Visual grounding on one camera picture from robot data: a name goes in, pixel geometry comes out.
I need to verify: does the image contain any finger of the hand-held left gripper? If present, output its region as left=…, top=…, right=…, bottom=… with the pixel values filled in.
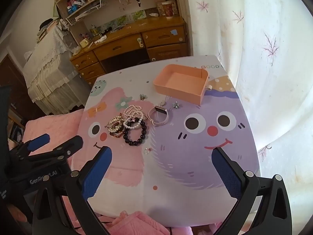
left=29, top=135, right=84, bottom=162
left=23, top=134, right=51, bottom=153

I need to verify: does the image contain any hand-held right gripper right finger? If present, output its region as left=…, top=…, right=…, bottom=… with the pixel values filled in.
left=211, top=147, right=292, bottom=235

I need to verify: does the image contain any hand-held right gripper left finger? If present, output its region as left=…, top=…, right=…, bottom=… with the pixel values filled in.
left=32, top=146, right=113, bottom=235

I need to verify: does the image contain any gold rhinestone bracelet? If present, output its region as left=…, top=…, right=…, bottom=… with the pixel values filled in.
left=105, top=114, right=126, bottom=134

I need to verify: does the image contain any small pearl bracelet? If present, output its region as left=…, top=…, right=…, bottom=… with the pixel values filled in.
left=123, top=117, right=143, bottom=129

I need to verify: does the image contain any dark bead bracelet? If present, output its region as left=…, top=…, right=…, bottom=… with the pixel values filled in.
left=123, top=120, right=148, bottom=146

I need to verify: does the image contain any long pearl necklace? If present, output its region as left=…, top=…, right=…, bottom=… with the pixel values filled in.
left=123, top=104, right=144, bottom=118

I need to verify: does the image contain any pink smart band watch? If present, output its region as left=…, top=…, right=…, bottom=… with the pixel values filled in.
left=148, top=105, right=170, bottom=127

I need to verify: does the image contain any pink paper box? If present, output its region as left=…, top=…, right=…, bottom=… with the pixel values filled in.
left=153, top=64, right=209, bottom=105

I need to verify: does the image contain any cartoon printed table mat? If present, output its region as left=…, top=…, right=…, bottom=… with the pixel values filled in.
left=70, top=55, right=260, bottom=227

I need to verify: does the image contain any white lace furniture cover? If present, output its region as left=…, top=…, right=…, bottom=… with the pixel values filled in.
left=23, top=24, right=86, bottom=115

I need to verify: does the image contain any white leaf print curtain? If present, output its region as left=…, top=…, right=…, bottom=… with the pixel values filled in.
left=185, top=0, right=313, bottom=191

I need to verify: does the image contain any wooden desk with drawers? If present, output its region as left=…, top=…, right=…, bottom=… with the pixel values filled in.
left=70, top=17, right=191, bottom=87

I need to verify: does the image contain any red paper cup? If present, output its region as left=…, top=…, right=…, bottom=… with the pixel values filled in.
left=161, top=1, right=173, bottom=20

